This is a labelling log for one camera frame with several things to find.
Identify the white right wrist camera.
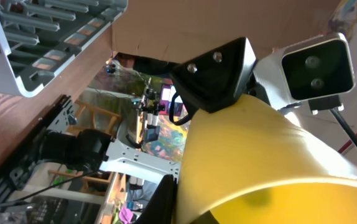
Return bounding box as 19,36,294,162
280,32,355,101

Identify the grey dishwasher rack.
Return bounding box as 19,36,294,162
0,0,129,98

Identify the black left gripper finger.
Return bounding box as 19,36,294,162
134,174,177,224

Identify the yellow plastic cup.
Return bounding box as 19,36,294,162
174,95,357,223

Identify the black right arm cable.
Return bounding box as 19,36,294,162
308,95,357,180

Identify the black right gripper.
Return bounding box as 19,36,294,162
170,37,302,115

